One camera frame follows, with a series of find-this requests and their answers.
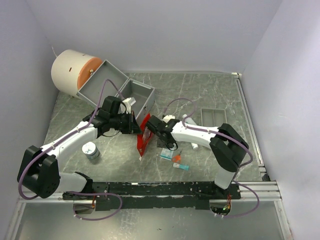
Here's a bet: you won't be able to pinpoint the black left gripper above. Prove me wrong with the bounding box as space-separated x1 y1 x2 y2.
110 110 143 134

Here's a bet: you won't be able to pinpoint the red first aid pouch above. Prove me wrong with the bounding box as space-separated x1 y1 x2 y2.
136 113 153 160

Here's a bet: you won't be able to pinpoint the teal wipe sachet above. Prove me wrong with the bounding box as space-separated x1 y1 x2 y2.
160 148 174 161

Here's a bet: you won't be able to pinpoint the small red scissors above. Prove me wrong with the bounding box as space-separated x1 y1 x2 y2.
171 151 182 164

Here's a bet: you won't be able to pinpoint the teal capped tube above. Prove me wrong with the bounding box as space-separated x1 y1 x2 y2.
173 162 189 171

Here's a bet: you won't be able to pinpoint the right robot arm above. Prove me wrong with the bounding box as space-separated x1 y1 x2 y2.
146 115 253 199

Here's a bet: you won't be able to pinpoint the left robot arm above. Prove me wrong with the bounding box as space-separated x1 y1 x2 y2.
17 96 142 200

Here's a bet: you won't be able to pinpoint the small white plastic bottle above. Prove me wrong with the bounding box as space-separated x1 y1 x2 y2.
182 114 196 125

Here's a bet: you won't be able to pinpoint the white round jar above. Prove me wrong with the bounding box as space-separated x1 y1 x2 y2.
81 141 100 160

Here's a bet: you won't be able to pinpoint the grey metal case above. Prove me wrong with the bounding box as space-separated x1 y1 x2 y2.
76 60 155 124

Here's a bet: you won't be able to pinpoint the grey divided tray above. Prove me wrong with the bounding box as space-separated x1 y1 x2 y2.
200 108 227 127

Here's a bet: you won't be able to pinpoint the white cylinder with orange face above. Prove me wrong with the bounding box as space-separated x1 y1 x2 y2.
51 49 103 98

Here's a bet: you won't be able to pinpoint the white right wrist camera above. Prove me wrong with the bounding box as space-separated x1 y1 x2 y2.
162 115 176 124

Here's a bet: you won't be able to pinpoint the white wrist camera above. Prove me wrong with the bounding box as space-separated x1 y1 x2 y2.
162 115 176 124
122 97 136 113

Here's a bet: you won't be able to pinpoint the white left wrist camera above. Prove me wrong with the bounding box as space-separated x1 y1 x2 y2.
122 97 136 113

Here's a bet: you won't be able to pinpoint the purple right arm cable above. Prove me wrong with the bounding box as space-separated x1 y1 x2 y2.
163 98 261 218

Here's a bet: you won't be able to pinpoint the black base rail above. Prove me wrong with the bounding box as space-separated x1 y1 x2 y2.
62 181 242 212

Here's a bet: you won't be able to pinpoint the aluminium frame rail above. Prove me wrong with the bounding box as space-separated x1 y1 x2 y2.
18 181 282 203

